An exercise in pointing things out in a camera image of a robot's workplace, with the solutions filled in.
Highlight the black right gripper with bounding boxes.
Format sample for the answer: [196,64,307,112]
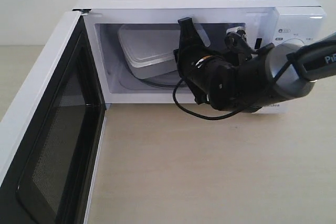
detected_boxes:
[173,17,240,110]

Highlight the white plastic lidded container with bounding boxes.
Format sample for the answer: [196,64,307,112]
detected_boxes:
[118,24,180,79]

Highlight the white microwave door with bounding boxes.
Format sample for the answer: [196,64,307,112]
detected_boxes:
[1,10,106,223]

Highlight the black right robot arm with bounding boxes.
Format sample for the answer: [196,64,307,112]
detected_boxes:
[174,17,335,113]

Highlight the glass microwave turntable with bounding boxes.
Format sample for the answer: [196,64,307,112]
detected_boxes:
[128,60,180,89]

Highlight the white microwave oven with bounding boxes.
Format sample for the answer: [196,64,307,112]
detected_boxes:
[74,0,326,105]

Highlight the white control knob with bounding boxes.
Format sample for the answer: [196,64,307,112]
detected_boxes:
[283,38,305,47]

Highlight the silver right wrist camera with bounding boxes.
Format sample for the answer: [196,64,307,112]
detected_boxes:
[224,26,252,60]

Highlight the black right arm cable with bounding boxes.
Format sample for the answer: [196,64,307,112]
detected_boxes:
[172,78,253,120]

